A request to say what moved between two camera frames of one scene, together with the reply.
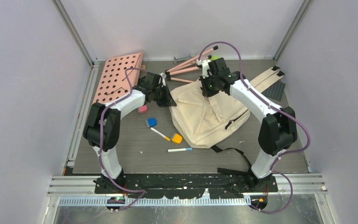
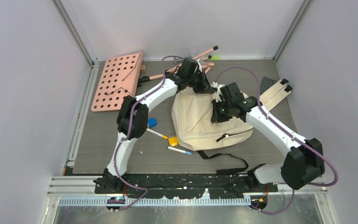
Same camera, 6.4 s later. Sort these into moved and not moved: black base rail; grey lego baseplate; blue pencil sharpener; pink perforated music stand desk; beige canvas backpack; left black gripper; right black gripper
Moved: grey lego baseplate; beige canvas backpack; left black gripper; right black gripper
Not moved: blue pencil sharpener; pink perforated music stand desk; black base rail
